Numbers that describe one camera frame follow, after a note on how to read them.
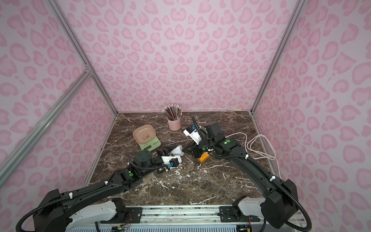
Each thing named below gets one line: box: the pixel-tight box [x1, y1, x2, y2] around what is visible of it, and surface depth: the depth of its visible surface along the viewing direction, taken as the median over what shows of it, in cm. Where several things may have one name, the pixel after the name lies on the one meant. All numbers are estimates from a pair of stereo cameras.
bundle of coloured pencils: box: [161, 103, 184, 121], surface depth 106 cm
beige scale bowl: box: [132, 124, 157, 144], surface depth 103 cm
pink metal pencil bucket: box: [166, 116, 182, 131], surface depth 106 cm
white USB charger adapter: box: [171, 145, 185, 157], surface depth 72 cm
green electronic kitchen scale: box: [138, 135, 162, 152], surface depth 100 cm
